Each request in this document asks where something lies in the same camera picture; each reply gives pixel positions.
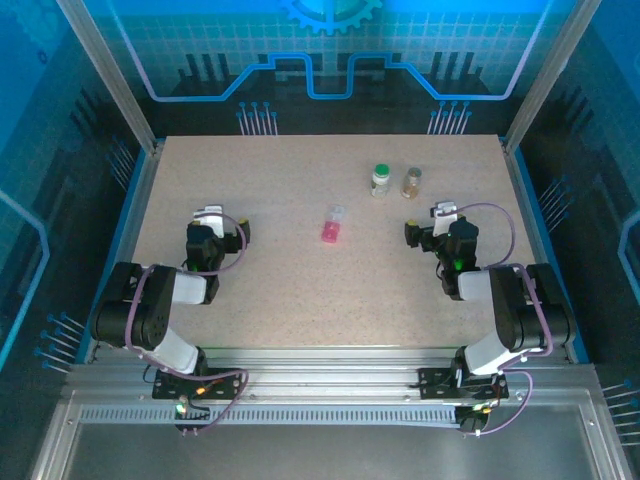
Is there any clear bottle with sticker lid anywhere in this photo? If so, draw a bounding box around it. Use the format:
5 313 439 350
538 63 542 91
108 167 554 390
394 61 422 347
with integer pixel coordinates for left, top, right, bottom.
401 167 425 200

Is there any white bottle with green cap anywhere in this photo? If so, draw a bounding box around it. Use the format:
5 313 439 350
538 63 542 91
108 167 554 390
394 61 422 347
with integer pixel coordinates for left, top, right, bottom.
369 163 394 199

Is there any pink and clear pill organizer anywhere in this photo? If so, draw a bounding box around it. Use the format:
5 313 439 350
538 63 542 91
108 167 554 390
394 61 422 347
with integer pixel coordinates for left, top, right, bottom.
319 203 348 247

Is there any blue table edge strip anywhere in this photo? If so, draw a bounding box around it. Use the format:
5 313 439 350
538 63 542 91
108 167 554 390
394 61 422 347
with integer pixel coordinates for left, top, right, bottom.
509 144 591 365
82 144 161 364

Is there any black connector box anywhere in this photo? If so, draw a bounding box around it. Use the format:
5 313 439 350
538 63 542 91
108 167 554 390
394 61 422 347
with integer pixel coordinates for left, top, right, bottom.
172 398 212 437
455 402 494 437

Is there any brushed metal panel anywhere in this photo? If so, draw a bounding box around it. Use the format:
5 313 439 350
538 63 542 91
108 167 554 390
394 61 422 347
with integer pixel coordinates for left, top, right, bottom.
29 389 636 480

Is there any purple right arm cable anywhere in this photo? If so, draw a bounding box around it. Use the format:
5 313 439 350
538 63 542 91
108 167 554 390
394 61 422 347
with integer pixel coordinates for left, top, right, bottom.
447 201 554 439

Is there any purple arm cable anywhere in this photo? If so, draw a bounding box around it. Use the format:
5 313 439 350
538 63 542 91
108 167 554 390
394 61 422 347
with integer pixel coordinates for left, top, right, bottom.
447 201 554 439
123 212 250 436

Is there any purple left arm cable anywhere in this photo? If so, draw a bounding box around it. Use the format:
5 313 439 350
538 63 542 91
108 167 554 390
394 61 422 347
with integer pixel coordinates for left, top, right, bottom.
123 212 250 436

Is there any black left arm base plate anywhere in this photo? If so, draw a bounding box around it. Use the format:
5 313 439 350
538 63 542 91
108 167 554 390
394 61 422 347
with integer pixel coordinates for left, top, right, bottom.
152 367 247 401

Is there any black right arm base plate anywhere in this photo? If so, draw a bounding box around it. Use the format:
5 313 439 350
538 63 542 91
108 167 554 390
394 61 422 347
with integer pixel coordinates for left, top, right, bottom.
417 367 511 401

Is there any aluminium mounting rail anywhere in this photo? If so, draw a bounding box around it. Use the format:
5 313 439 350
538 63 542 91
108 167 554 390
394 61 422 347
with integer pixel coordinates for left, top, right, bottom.
64 347 596 401

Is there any aluminium corner post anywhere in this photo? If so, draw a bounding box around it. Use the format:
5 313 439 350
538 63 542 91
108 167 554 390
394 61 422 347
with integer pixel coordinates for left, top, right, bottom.
502 0 604 154
54 0 164 154

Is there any slotted grey cable duct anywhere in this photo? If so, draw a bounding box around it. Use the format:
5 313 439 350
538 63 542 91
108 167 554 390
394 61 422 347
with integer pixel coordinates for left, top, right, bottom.
79 403 464 427

